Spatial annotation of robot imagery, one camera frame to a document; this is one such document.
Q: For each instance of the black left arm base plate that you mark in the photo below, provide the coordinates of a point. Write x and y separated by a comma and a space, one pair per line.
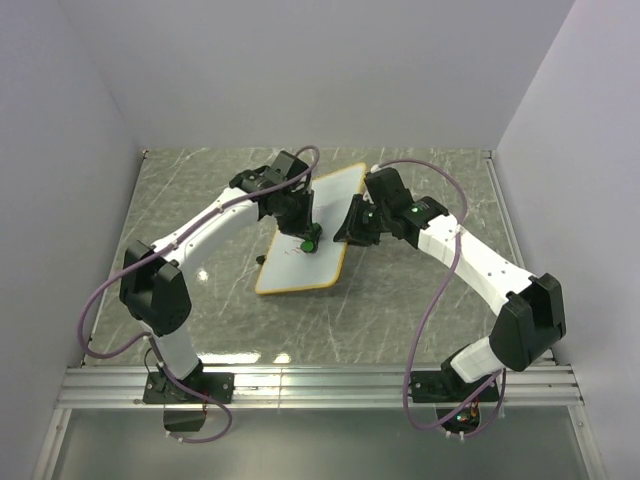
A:
160, 390

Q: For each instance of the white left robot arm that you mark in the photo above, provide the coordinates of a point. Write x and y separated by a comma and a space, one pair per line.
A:
155, 284

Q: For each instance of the aluminium mounting rail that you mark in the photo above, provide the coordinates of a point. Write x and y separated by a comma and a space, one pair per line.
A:
304, 387

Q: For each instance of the yellow framed whiteboard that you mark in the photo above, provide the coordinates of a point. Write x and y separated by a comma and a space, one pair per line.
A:
287, 268

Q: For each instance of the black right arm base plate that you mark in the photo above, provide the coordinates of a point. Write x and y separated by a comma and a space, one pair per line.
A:
446, 387

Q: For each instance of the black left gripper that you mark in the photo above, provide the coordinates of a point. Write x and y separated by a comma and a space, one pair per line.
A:
304, 227

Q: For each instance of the aluminium right side rail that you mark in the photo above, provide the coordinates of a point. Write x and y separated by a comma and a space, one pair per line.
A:
488, 157

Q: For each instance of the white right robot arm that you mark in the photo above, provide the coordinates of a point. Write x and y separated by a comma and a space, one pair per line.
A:
529, 309

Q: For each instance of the green whiteboard eraser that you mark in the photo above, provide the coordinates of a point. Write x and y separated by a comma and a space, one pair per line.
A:
308, 246

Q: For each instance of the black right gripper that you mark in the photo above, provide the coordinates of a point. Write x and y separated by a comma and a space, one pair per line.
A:
351, 232

